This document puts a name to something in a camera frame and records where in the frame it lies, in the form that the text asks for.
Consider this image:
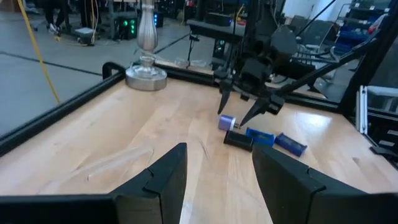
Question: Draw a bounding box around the blue storage bin rack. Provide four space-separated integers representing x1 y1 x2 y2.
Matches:
335 18 379 57

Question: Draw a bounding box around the person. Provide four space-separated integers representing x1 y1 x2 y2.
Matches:
42 0 68 35

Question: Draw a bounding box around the black aluminium table frame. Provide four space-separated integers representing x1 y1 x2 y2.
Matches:
0 0 398 158

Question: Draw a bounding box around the clear lamp cord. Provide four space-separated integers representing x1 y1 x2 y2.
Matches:
133 48 208 70

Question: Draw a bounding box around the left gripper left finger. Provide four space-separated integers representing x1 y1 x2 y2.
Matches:
0 142 189 224

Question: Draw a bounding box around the lavender plug charger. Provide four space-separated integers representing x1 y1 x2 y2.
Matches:
217 114 241 132

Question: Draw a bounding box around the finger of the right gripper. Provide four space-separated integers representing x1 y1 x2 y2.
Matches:
216 78 234 116
239 95 272 128

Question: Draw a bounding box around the silver lamp stand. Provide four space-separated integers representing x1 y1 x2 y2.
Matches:
124 0 169 92

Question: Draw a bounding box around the black clamp handle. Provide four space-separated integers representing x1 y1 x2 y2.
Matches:
101 61 127 80

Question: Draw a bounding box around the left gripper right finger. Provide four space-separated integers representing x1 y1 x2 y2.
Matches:
251 142 398 224

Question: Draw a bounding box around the yellow hanging cord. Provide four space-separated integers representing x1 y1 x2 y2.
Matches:
16 0 62 105

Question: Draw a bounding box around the white aluminium extrusion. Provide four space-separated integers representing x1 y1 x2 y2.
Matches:
355 85 398 135

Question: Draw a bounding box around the black device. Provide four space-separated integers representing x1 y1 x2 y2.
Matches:
223 129 254 153

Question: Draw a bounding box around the computer with green lights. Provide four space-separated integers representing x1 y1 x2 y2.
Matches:
116 16 139 41

